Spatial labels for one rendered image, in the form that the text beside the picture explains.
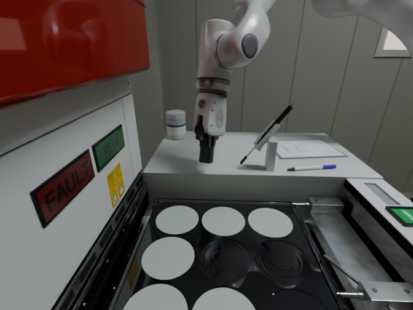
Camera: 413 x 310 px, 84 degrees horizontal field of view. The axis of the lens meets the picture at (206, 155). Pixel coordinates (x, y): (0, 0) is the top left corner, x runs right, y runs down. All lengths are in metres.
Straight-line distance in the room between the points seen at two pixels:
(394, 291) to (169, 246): 0.39
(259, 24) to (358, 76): 1.80
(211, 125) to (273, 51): 1.58
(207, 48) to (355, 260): 0.54
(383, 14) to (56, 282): 0.90
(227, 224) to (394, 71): 2.10
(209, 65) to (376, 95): 1.98
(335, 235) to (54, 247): 0.54
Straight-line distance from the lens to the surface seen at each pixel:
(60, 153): 0.34
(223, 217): 0.56
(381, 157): 2.66
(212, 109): 0.54
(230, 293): 0.44
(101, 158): 0.42
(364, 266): 0.58
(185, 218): 0.56
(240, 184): 0.62
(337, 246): 0.60
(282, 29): 2.08
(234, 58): 0.52
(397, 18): 0.85
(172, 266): 0.47
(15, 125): 0.29
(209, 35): 0.58
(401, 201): 0.67
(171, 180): 0.63
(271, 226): 0.56
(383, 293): 0.51
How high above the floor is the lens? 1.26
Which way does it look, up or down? 24 degrees down
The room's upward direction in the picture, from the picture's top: straight up
